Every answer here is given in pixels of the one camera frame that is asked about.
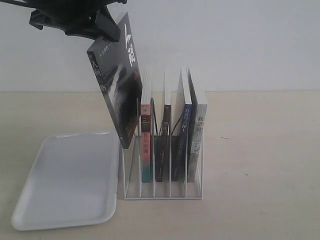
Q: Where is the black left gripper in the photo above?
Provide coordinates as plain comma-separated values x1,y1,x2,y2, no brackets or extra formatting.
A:
28,0,129,43

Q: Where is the black grey book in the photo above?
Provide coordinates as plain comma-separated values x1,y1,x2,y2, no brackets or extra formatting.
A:
86,12,142,149

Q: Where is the blue moon cover book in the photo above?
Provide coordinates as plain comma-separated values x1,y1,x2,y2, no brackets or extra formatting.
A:
171,66,192,181

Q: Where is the red teal spine book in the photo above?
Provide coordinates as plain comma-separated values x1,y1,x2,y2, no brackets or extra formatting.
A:
140,67,152,183

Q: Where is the white cat cover book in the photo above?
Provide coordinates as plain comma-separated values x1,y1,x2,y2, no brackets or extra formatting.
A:
187,67,208,183

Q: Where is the dark brown spine book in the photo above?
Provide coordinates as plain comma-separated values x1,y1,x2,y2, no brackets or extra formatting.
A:
156,67,171,182

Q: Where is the white plastic tray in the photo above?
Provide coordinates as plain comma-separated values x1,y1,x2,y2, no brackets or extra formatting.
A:
11,131,120,231

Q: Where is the white wire book rack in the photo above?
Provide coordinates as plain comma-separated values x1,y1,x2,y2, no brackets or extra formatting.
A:
121,97,204,201

